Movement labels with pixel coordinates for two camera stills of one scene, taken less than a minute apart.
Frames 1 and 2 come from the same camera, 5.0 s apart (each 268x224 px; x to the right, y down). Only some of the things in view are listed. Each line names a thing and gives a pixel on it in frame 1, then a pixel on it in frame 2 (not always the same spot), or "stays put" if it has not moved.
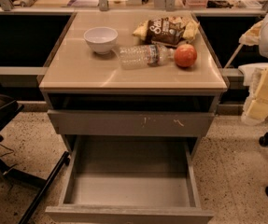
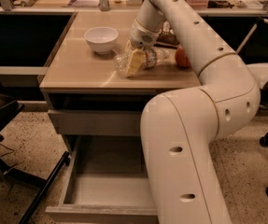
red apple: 185,55 stays put
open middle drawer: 130,179 stays put
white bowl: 101,39 stays put
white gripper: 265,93 to 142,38
